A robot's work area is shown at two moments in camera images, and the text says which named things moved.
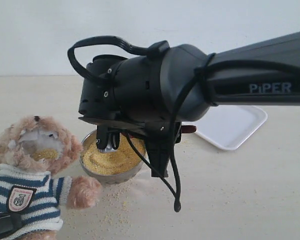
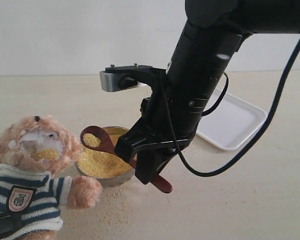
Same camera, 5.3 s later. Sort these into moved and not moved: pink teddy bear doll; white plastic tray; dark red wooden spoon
Moved: dark red wooden spoon
Not moved: pink teddy bear doll; white plastic tray
